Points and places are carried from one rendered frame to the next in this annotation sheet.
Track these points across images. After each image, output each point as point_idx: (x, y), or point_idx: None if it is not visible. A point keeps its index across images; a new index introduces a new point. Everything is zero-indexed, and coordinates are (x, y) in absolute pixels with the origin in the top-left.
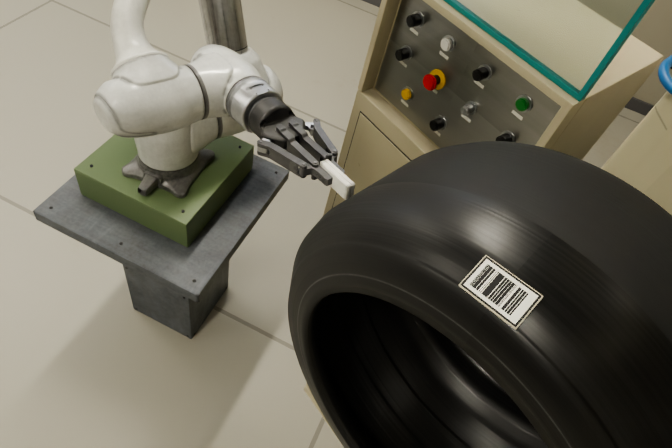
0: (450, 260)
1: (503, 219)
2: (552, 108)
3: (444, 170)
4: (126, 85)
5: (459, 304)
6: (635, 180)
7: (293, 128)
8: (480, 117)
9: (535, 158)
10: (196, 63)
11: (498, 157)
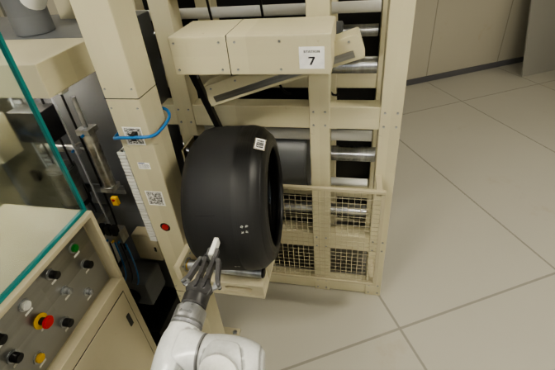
0: (257, 156)
1: (239, 149)
2: (79, 230)
3: (220, 177)
4: (244, 348)
5: (264, 154)
6: (165, 160)
7: (197, 281)
8: (70, 283)
9: (201, 158)
10: (191, 349)
11: (206, 168)
